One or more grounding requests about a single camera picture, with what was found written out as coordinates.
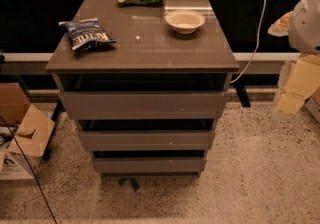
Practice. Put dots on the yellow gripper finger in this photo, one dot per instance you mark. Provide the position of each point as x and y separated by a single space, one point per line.
281 27
303 80

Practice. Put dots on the grey drawer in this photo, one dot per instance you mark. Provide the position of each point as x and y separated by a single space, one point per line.
147 105
146 140
149 165

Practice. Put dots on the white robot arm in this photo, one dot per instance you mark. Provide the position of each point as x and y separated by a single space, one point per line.
303 35

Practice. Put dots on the grey drawer cabinet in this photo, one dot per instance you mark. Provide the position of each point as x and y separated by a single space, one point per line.
147 56

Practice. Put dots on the grey top drawer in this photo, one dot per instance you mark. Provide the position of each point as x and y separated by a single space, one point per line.
147 105

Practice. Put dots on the grey bottom drawer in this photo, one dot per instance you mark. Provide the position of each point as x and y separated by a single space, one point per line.
149 165

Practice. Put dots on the open cardboard box left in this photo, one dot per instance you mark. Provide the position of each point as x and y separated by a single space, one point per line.
25 131

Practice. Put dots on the cardboard box right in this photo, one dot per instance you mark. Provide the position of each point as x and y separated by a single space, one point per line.
313 105

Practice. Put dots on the white bowl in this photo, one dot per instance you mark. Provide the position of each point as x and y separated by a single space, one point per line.
185 21

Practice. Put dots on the blue Kettle chips bag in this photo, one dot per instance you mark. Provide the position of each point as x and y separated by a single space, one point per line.
86 34

